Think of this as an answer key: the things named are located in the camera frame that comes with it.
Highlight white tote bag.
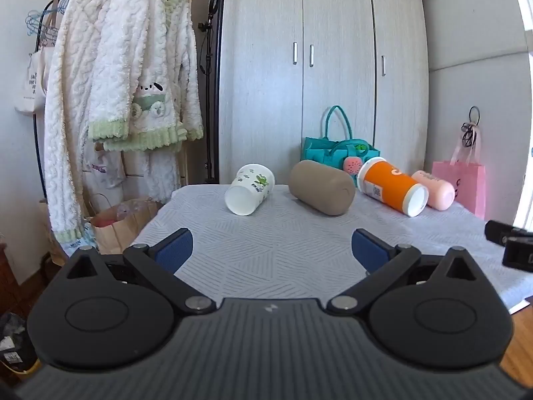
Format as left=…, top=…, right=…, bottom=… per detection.
left=14, top=8, right=58, bottom=116

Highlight white fleece top green trim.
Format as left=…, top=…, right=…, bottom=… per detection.
left=87, top=0, right=205, bottom=153

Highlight white pants with purple print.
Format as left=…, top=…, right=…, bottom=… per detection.
left=81, top=142, right=184, bottom=207

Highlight brown paper bag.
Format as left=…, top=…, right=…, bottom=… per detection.
left=85, top=197, right=165, bottom=256

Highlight pink paper bag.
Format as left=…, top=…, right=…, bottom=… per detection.
left=431, top=160, right=487, bottom=221

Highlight white patterned tablecloth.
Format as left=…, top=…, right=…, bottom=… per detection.
left=131, top=183, right=533, bottom=313

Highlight white cup with green print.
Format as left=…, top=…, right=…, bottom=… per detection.
left=224, top=164, right=276, bottom=216

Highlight black light stand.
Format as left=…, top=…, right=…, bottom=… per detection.
left=197, top=0, right=222, bottom=185

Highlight light grey wardrobe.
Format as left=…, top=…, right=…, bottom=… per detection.
left=217, top=0, right=430, bottom=186

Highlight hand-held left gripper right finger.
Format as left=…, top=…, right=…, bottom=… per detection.
left=327, top=228, right=479, bottom=316

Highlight beige cylindrical cup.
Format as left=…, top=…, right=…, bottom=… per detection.
left=289, top=159, right=356, bottom=216

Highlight teal felt handbag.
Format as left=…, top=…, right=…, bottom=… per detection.
left=302, top=105, right=380, bottom=174

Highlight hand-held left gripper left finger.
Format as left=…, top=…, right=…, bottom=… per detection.
left=62, top=228, right=217, bottom=316

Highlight orange cup with white lid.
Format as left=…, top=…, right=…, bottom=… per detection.
left=356, top=157, right=429, bottom=218

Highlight blue clothes hanger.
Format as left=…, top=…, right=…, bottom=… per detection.
left=25, top=0, right=75, bottom=47

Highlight white fleece robe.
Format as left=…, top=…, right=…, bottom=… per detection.
left=43, top=0, right=126, bottom=245

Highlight pink ribbon with black ring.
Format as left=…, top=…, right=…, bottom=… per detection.
left=451, top=106, right=484, bottom=164

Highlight black clothes rack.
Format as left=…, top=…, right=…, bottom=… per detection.
left=32, top=0, right=138, bottom=201

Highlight pink cup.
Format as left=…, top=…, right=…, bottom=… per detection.
left=411, top=170, right=456, bottom=211

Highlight black plastic bag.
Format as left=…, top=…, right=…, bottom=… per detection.
left=0, top=312, right=41, bottom=375

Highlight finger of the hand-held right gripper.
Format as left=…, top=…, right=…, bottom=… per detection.
left=485, top=219, right=530, bottom=246
left=502, top=237, right=533, bottom=273

